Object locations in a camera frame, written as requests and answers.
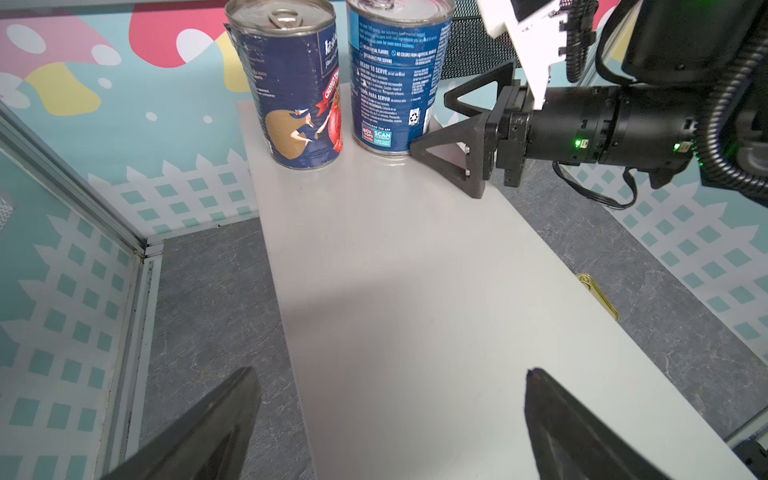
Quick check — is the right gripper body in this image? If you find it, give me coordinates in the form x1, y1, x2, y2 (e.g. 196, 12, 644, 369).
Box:
484, 80, 533, 188

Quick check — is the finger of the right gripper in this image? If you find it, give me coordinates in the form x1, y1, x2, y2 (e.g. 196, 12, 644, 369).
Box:
443, 61, 516, 117
410, 113, 498, 199

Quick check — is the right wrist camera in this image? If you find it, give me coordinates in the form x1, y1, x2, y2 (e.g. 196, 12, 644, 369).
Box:
477, 0, 595, 110

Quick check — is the blue soup can pink lid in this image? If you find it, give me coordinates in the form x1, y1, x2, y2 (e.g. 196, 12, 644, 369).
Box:
347, 0, 455, 156

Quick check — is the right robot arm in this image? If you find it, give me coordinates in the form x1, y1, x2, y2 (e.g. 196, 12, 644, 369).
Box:
410, 1, 767, 204

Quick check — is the gold sardine tin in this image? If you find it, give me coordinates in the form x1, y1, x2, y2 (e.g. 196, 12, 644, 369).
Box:
576, 273, 619, 322

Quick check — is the dark blue tomato can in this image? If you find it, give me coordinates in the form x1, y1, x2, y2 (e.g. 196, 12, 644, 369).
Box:
225, 0, 343, 170

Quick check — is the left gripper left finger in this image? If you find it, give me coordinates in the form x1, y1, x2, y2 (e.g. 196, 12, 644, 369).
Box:
105, 366, 261, 479

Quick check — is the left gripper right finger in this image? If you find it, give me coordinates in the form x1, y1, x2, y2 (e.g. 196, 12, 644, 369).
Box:
524, 368, 667, 479

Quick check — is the black mesh wall basket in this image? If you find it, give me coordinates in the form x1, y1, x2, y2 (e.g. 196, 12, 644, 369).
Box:
441, 0, 517, 80

